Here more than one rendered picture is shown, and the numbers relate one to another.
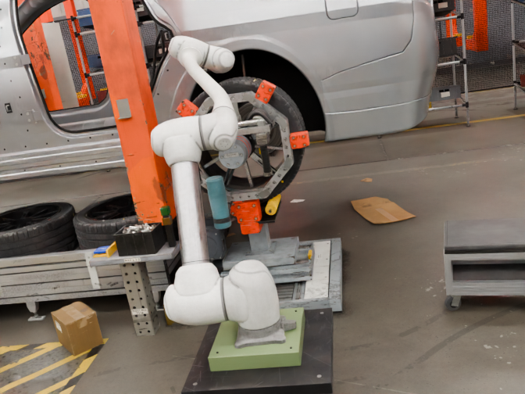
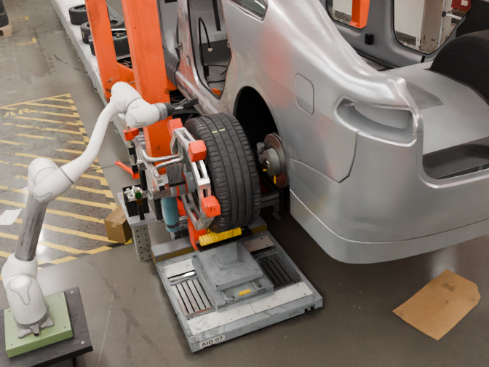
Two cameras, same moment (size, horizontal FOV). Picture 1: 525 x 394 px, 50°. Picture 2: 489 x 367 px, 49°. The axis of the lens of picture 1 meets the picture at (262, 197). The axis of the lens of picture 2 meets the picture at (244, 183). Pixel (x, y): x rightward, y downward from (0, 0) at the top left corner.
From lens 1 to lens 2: 3.03 m
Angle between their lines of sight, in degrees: 56
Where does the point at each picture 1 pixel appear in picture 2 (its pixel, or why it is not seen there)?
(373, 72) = (317, 183)
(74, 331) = (108, 226)
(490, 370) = not seen: outside the picture
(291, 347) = (11, 344)
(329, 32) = (295, 116)
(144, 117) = not seen: hidden behind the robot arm
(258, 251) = (218, 260)
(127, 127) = not seen: hidden behind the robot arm
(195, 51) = (114, 104)
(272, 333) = (20, 328)
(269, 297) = (14, 308)
